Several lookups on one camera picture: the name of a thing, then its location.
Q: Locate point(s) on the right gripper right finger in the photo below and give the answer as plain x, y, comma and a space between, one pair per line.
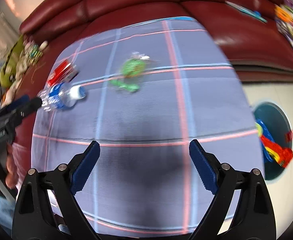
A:
254, 216

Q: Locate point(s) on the green candy wrapper packet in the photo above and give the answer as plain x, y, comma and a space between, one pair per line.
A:
129, 75

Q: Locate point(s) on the red soda can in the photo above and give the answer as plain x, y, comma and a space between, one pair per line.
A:
64, 72

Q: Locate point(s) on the beige plush toy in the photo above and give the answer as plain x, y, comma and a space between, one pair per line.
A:
29, 57

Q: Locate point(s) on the dark red leather sofa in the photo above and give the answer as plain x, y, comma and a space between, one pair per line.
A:
258, 50

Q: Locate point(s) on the clear blue label water bottle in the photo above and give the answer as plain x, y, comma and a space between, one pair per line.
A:
61, 96

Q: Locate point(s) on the teal book on sofa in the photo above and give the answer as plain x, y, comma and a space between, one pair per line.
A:
246, 11

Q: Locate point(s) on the person left hand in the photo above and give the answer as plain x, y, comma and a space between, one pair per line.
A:
12, 176

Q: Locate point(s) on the green plush toy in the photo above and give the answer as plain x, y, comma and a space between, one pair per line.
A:
9, 69

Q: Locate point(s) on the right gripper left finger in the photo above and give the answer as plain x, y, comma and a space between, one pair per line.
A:
33, 216

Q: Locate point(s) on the red yellow snack bag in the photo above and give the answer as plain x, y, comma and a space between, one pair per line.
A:
282, 156

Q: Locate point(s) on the red label on bin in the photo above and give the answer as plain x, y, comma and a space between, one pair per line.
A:
289, 136

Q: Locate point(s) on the teal round trash bin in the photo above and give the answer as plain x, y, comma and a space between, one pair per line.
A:
278, 125

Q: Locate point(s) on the blue plaid tablecloth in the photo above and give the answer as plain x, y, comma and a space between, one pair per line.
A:
144, 183

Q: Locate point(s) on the blue plastic tray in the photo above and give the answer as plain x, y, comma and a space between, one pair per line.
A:
265, 138

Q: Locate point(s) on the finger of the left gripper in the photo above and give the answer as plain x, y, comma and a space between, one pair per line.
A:
14, 105
23, 111

